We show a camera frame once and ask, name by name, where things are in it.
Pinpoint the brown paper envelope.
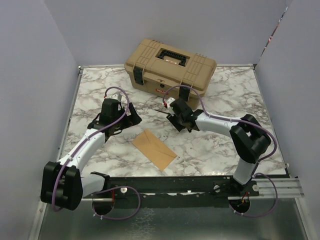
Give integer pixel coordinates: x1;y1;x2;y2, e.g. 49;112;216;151
132;128;177;171

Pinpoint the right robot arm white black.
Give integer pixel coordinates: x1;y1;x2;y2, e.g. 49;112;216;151
164;97;271;196

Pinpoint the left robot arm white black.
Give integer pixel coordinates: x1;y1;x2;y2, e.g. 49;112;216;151
40;98;142;211

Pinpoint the tan plastic toolbox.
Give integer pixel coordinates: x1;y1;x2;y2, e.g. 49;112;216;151
124;38;217;110

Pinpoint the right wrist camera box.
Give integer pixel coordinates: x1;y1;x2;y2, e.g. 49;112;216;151
163;97;176;108

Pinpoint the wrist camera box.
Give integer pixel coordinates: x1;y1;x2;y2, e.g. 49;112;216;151
110;92;122;102
163;97;176;108

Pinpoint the orange handled screwdriver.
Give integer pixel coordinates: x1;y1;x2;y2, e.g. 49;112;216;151
153;109;169;114

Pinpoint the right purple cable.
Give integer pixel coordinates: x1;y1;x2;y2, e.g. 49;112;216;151
162;85;279;218

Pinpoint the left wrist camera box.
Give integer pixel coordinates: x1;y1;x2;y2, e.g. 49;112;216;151
110;92;122;102

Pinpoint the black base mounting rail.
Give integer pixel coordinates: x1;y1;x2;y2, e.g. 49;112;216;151
84;175;259;209

